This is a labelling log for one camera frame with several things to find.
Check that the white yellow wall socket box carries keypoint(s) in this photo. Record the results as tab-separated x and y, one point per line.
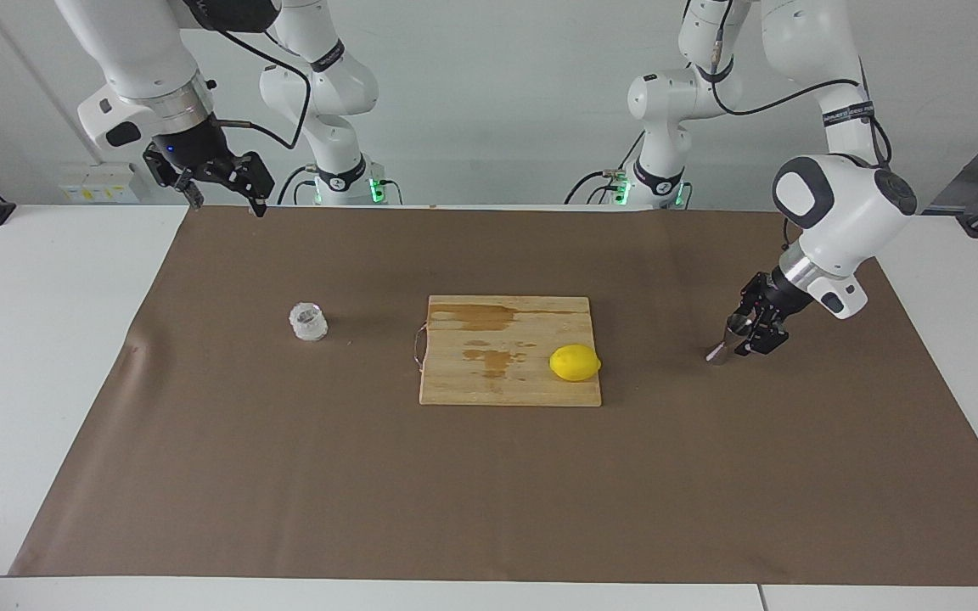
98	182

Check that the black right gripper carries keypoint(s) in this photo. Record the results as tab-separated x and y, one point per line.
192	148

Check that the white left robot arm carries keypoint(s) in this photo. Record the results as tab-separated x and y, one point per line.
837	204

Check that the brown paper table mat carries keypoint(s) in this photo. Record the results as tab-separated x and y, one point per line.
285	475

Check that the clear textured glass cup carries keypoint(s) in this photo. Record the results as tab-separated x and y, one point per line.
309	324

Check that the wooden cutting board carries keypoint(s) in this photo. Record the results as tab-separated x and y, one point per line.
506	382

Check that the yellow lemon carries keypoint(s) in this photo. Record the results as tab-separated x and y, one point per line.
574	363

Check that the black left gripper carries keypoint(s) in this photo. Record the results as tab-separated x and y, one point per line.
778	293

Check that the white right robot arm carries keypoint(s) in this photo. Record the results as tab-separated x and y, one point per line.
141	51

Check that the steel double jigger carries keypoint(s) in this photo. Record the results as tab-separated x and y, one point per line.
716	354

